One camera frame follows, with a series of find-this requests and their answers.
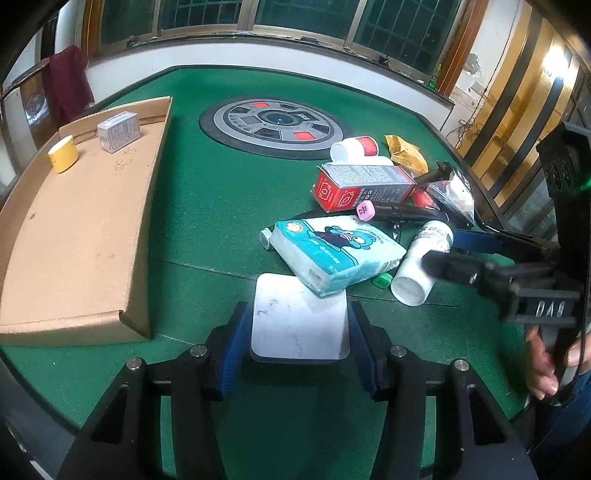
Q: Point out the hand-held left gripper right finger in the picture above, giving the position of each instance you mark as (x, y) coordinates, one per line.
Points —
(362, 341)

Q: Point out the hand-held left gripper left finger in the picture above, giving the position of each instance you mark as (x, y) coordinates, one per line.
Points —
(238, 341)

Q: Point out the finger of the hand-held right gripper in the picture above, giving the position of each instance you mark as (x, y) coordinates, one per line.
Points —
(475, 240)
(455, 267)

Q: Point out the white square box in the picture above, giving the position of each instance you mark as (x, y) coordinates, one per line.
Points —
(300, 318)

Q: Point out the blue tissue pack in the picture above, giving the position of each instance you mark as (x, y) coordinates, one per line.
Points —
(332, 254)

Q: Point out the red and white carton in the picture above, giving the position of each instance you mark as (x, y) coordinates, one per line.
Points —
(364, 180)

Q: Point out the cardboard box tray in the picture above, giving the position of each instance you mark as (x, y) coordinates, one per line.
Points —
(78, 230)

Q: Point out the person's right hand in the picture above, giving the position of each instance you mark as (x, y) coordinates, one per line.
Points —
(540, 369)

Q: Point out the white plastic bottle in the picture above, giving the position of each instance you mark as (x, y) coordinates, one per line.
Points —
(422, 263)

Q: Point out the clear plastic bag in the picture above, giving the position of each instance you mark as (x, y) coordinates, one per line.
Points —
(455, 191)

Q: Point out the small green cap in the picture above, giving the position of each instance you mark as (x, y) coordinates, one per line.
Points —
(382, 279)

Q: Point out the clear bottle with red label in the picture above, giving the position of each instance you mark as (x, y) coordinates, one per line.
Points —
(421, 198)

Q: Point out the thick black marker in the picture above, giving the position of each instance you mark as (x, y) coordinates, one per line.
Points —
(406, 212)

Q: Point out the slim black pen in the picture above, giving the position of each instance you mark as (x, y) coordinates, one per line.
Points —
(431, 174)

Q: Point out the yellow wooden door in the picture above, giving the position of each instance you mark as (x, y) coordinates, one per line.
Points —
(517, 115)

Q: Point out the small white cylinder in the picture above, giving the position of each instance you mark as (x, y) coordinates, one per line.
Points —
(265, 240)

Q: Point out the yellow paper packet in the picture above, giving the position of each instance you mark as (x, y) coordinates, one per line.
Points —
(406, 152)

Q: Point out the white bottle with red label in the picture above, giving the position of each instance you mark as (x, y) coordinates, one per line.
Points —
(358, 147)

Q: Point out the round grey control panel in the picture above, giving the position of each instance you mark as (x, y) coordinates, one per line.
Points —
(277, 124)

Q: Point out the small grey white box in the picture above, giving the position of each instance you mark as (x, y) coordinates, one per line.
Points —
(119, 131)

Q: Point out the yellow tape roll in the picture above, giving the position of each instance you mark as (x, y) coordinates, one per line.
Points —
(63, 154)

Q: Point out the window with metal grille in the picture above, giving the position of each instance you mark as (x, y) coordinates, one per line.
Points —
(277, 18)

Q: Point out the maroon cloth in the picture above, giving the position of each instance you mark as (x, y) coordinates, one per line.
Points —
(67, 83)

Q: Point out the wooden chair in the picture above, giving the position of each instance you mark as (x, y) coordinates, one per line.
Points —
(32, 74)

